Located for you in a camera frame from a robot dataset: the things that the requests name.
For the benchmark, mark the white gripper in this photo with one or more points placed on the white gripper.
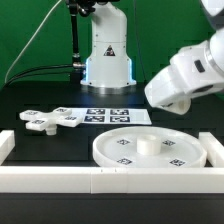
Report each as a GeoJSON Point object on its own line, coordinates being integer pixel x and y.
{"type": "Point", "coordinates": [192, 73]}

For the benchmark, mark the white round table top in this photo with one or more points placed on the white round table top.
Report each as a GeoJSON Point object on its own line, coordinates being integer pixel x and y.
{"type": "Point", "coordinates": [148, 147]}

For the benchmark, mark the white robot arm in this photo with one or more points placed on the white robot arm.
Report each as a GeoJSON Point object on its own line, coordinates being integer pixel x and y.
{"type": "Point", "coordinates": [109, 68]}

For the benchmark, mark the white right fence bar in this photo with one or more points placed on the white right fence bar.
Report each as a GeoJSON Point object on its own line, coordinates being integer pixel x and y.
{"type": "Point", "coordinates": [214, 149]}

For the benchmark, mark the white fence bar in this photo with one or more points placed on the white fence bar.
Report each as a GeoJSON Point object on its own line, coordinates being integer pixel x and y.
{"type": "Point", "coordinates": [214, 149]}
{"type": "Point", "coordinates": [7, 143]}
{"type": "Point", "coordinates": [96, 180]}

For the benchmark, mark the white marker sheet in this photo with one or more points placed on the white marker sheet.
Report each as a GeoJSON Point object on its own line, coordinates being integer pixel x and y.
{"type": "Point", "coordinates": [113, 116]}

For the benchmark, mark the white cross-shaped table base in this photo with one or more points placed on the white cross-shaped table base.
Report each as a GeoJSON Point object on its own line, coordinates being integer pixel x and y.
{"type": "Point", "coordinates": [41, 121]}

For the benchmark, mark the white left fence bar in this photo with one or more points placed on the white left fence bar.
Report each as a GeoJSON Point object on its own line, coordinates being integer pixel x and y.
{"type": "Point", "coordinates": [7, 143]}

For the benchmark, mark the white front fence bar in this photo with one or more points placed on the white front fence bar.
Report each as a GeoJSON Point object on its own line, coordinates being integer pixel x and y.
{"type": "Point", "coordinates": [96, 180]}

